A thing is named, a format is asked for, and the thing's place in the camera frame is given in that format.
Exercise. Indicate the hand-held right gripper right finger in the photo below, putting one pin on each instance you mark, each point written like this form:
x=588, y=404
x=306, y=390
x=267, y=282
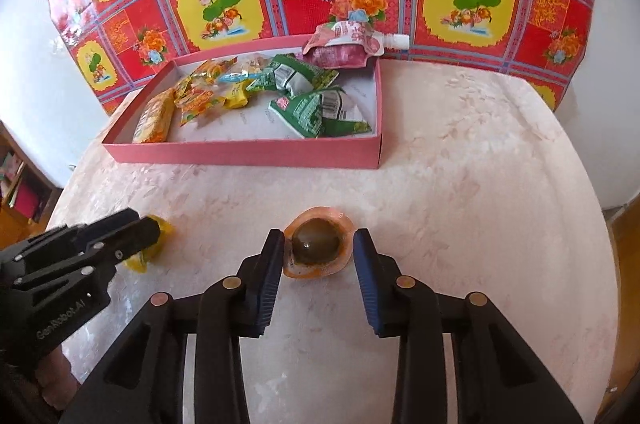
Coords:
x=370, y=284

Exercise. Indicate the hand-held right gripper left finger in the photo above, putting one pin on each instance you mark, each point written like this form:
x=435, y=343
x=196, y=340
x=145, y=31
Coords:
x=267, y=279

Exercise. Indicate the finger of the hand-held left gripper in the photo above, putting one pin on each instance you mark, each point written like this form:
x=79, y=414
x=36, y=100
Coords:
x=135, y=236
x=110, y=224

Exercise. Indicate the orange-rimmed dark jelly cup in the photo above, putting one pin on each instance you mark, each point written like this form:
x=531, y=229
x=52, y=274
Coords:
x=315, y=246

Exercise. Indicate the orange rice cracker packet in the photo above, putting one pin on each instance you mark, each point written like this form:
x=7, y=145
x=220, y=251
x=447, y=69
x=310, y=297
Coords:
x=155, y=116

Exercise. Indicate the pink cardboard box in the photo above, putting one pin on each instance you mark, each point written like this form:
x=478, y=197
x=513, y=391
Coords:
x=240, y=154

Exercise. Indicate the clear burger gummy packet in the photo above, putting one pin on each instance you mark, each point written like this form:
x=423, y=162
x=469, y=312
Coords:
x=200, y=104

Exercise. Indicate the green pea snack packet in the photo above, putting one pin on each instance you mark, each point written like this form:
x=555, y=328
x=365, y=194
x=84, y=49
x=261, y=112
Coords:
x=287, y=74
x=310, y=114

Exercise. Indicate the yellow cartoon snack packet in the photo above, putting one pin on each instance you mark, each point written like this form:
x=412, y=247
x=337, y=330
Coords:
x=235, y=96

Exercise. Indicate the clear bead gummy packet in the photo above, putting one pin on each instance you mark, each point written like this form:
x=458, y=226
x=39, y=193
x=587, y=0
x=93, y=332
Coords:
x=210, y=71

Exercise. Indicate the clear blue-edged snack packet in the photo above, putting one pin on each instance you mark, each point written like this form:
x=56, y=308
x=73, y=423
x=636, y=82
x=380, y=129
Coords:
x=240, y=76

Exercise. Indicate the pink spouted drink pouch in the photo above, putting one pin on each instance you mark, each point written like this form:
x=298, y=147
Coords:
x=340, y=49

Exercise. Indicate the person's left hand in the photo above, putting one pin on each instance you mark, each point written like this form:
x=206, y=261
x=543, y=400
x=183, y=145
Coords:
x=52, y=374

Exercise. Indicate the wooden bookshelf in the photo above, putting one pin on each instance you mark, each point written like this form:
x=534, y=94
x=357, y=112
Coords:
x=20, y=184

